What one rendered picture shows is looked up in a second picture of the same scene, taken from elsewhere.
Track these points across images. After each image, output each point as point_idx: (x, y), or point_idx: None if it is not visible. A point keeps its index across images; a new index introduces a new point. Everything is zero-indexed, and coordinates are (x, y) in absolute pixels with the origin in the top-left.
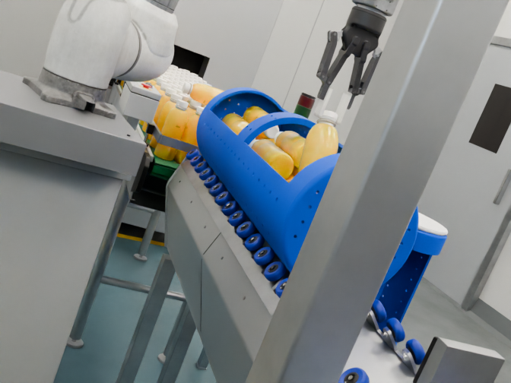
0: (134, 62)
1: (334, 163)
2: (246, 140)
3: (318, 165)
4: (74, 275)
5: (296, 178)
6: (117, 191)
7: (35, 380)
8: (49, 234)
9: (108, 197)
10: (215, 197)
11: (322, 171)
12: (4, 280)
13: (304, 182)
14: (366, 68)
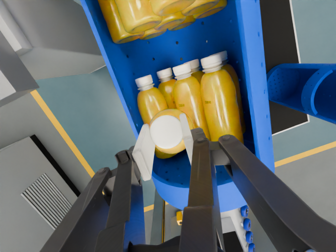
0: None
1: (177, 204)
2: None
3: (165, 192)
4: (69, 56)
5: (151, 177)
6: (34, 48)
7: (95, 59)
8: (36, 65)
9: (35, 51)
10: None
11: (168, 202)
12: (47, 71)
13: (157, 191)
14: (253, 190)
